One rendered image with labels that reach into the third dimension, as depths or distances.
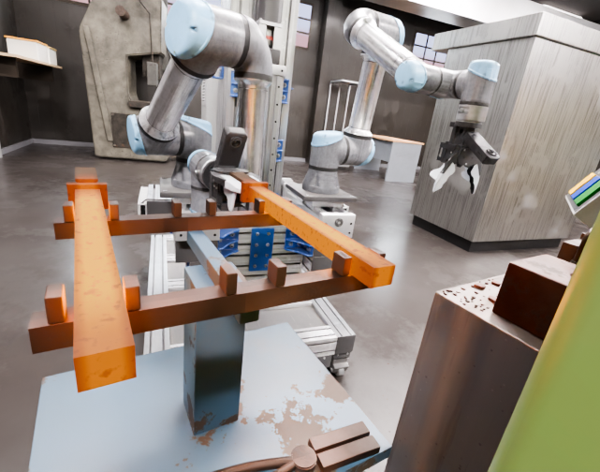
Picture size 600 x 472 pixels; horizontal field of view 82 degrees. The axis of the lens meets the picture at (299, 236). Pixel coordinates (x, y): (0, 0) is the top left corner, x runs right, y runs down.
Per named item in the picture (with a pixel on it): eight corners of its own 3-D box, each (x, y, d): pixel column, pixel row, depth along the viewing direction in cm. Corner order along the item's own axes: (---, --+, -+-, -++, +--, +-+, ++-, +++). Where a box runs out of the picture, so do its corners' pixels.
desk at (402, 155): (384, 181, 693) (392, 140, 666) (351, 168, 820) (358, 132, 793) (415, 183, 719) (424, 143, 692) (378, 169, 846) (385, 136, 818)
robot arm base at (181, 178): (170, 179, 126) (169, 152, 122) (212, 181, 131) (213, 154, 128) (171, 189, 113) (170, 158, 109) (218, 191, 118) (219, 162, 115)
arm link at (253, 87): (261, 27, 90) (250, 208, 106) (224, 16, 83) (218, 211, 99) (289, 22, 83) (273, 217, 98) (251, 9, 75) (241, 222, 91)
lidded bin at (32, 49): (19, 59, 503) (16, 39, 495) (50, 64, 517) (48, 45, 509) (7, 56, 463) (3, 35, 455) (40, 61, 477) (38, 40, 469)
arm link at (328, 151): (302, 162, 139) (307, 127, 134) (330, 163, 145) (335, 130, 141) (318, 168, 129) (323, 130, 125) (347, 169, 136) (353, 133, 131)
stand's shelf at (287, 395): (44, 388, 50) (42, 376, 49) (285, 330, 70) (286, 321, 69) (5, 665, 26) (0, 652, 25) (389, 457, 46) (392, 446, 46)
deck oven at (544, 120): (481, 216, 497) (531, 59, 427) (567, 248, 394) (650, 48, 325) (394, 216, 437) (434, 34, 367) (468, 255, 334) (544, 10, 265)
